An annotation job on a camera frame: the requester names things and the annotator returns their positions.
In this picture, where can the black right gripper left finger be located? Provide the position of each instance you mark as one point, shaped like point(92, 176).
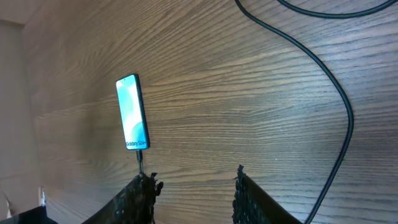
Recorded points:
point(134, 204)

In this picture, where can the Samsung Galaxy smartphone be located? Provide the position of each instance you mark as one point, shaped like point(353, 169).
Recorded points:
point(133, 117)

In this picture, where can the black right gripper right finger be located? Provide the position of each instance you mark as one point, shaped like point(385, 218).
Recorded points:
point(252, 205)

